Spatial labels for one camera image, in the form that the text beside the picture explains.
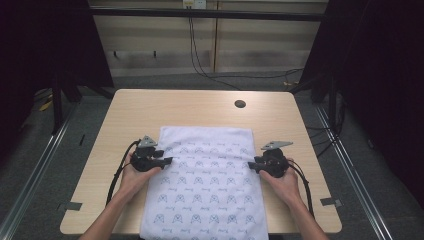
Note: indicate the person's left hand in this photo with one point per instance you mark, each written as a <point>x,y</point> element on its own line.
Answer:
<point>133,181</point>

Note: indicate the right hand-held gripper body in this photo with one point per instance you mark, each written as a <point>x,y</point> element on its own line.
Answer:
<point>275,163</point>

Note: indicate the dark round table grommet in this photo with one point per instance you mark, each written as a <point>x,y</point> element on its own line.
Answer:
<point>240,103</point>

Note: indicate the grey tape strip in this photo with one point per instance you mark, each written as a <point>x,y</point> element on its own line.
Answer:
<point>70,206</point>
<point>331,202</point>

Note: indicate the person's right hand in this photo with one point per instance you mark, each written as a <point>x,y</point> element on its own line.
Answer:
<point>286,188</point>

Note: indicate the black horizontal metal bar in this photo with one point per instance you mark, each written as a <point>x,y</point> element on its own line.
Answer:
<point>206,14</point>

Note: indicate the metal floor rail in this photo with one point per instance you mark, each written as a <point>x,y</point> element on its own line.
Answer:
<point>36,170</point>
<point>350,173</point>

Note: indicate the small black floor strip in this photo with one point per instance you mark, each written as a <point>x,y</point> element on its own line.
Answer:
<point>82,140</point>

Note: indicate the black metal stand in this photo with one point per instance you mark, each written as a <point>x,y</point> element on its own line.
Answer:
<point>331,100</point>
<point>57,106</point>

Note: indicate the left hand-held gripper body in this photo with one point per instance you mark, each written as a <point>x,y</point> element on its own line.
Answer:
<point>143,161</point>

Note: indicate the white patterned towel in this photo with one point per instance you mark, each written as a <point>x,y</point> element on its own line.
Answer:
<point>206,186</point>

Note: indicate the black curtain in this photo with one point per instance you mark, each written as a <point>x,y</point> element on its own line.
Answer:
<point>383,83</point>
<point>40,43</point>

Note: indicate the yellow floor item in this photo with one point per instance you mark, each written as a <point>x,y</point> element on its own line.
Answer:
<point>45,106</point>

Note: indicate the white wall power outlet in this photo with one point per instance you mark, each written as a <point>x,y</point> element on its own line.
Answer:
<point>195,4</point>

